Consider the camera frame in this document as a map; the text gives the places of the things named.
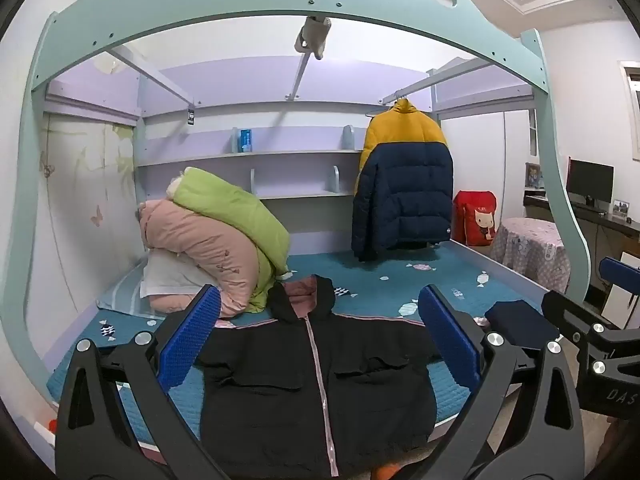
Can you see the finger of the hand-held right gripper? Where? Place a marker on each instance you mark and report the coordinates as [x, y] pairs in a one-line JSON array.
[[570, 312], [622, 275]]

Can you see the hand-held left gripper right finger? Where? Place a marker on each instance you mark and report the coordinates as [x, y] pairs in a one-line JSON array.
[[447, 332]]

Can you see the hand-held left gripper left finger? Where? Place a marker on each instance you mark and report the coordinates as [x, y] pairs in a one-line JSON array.
[[192, 332]]

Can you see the black zip jacket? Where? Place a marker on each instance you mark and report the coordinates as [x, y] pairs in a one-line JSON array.
[[315, 375]]

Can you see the white board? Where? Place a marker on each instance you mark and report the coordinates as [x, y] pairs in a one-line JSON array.
[[620, 300]]

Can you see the folded navy cloth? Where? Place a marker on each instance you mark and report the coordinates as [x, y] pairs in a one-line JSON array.
[[520, 322]]

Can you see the dark desk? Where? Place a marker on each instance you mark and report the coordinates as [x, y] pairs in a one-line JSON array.
[[607, 220]]

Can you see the white pillow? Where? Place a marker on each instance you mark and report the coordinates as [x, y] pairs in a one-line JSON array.
[[167, 277]]

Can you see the round table with floral cloth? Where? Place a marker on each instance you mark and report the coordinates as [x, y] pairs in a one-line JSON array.
[[532, 252]]

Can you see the pink quilt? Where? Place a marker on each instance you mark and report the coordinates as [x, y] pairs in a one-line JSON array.
[[205, 255]]

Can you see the teal quilted bedspread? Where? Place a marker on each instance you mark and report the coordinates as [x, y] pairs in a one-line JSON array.
[[390, 265]]

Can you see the black computer monitor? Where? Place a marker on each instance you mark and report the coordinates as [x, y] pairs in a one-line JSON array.
[[590, 180]]

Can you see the red cat-print bag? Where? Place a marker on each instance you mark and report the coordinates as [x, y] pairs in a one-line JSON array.
[[475, 222]]

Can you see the green quilt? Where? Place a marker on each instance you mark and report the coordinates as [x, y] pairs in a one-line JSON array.
[[235, 210]]

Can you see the yellow and navy puffer jacket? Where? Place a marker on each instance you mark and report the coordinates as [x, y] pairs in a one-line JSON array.
[[400, 185]]

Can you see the blue box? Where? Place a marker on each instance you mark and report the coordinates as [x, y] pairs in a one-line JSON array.
[[246, 140]]

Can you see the small hanging black tag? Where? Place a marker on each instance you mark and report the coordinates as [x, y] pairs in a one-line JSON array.
[[191, 117]]

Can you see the hanging plush toy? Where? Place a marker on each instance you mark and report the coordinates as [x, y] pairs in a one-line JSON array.
[[312, 35]]

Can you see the small photo frame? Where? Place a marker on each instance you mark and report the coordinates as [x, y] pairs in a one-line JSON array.
[[620, 207]]

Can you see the picture frame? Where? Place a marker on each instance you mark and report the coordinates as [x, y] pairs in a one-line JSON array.
[[533, 175]]

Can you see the lavender wall shelf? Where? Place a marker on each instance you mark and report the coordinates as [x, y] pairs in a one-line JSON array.
[[240, 157]]

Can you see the teal bunk bed frame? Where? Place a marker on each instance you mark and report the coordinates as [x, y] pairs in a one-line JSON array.
[[200, 25]]

